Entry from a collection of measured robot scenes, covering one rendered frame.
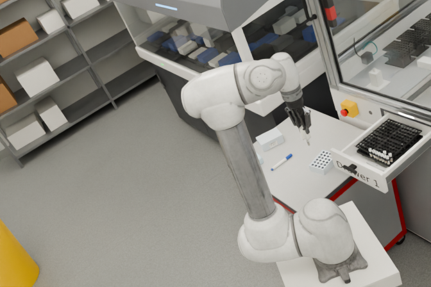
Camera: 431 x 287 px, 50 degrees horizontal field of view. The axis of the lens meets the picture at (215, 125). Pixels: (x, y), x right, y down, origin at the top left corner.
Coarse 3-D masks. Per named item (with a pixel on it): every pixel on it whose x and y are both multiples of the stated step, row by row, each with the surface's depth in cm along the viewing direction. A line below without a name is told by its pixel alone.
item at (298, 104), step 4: (296, 100) 198; (300, 100) 199; (288, 104) 200; (292, 104) 199; (296, 104) 199; (300, 104) 199; (292, 108) 200; (296, 108) 202; (300, 108) 201; (300, 112) 202
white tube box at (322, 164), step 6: (324, 150) 228; (318, 156) 226; (324, 156) 225; (312, 162) 225; (318, 162) 223; (324, 162) 222; (330, 162) 221; (312, 168) 223; (318, 168) 219; (324, 168) 218; (330, 168) 222; (324, 174) 219
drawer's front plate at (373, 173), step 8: (336, 152) 204; (336, 160) 208; (344, 160) 202; (352, 160) 196; (360, 168) 195; (368, 168) 189; (376, 168) 188; (352, 176) 204; (368, 176) 193; (376, 176) 188; (384, 176) 186; (368, 184) 197; (384, 184) 187; (384, 192) 190
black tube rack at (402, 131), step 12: (372, 132) 210; (384, 132) 208; (396, 132) 204; (408, 132) 202; (420, 132) 199; (360, 144) 206; (372, 144) 204; (384, 144) 201; (396, 144) 203; (408, 144) 200; (372, 156) 202; (396, 156) 198
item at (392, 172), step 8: (384, 120) 217; (400, 120) 213; (408, 120) 209; (368, 128) 214; (424, 128) 203; (360, 136) 211; (368, 136) 214; (424, 136) 197; (352, 144) 210; (416, 144) 195; (424, 144) 196; (344, 152) 209; (352, 152) 212; (408, 152) 193; (416, 152) 195; (360, 160) 208; (400, 160) 191; (408, 160) 194; (392, 168) 190; (400, 168) 193; (392, 176) 191
